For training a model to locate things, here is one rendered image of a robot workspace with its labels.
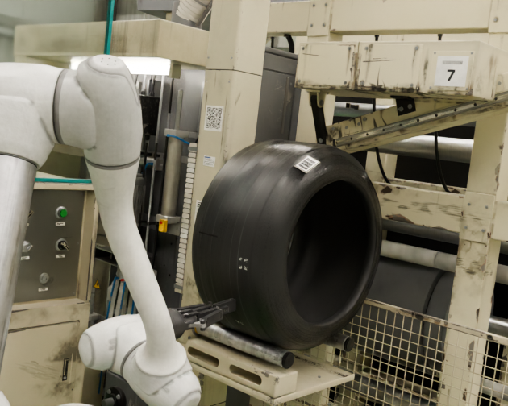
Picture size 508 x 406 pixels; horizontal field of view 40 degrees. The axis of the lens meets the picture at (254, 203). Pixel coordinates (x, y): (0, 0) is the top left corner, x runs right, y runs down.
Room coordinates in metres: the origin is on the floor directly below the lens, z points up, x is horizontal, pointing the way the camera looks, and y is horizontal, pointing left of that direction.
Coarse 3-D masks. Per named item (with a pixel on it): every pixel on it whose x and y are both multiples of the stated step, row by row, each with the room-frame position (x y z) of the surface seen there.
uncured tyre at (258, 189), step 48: (288, 144) 1.90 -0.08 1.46; (240, 192) 1.77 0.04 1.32; (288, 192) 1.73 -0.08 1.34; (336, 192) 2.15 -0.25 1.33; (192, 240) 1.87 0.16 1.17; (240, 240) 1.71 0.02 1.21; (288, 240) 1.72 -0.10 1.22; (336, 240) 2.19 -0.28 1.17; (240, 288) 1.71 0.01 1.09; (288, 288) 1.73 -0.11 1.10; (336, 288) 2.12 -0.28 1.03; (288, 336) 1.78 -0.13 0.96
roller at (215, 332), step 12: (216, 324) 1.95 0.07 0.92; (216, 336) 1.91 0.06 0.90; (228, 336) 1.89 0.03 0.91; (240, 336) 1.87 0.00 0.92; (240, 348) 1.85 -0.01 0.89; (252, 348) 1.82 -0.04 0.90; (264, 348) 1.80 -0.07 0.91; (276, 348) 1.79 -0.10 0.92; (276, 360) 1.76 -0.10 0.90; (288, 360) 1.76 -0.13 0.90
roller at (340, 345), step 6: (336, 336) 1.99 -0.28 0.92; (342, 336) 1.98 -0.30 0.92; (348, 336) 1.98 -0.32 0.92; (324, 342) 2.01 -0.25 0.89; (330, 342) 1.99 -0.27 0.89; (336, 342) 1.98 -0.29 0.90; (342, 342) 1.97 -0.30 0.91; (348, 342) 1.96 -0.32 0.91; (342, 348) 1.97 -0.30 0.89; (348, 348) 1.97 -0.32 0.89
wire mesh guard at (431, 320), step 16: (368, 304) 2.15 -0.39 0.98; (384, 304) 2.12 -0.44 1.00; (352, 320) 2.19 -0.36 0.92; (432, 320) 2.00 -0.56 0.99; (448, 336) 1.97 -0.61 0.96; (480, 336) 1.90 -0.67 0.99; (496, 336) 1.88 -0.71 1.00; (304, 352) 2.31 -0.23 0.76; (352, 352) 2.19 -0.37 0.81; (400, 368) 2.07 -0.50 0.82; (352, 384) 2.17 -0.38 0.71; (416, 384) 2.03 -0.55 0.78; (304, 400) 2.29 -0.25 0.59; (432, 400) 1.99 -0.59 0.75; (448, 400) 1.95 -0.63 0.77; (480, 400) 1.89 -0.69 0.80
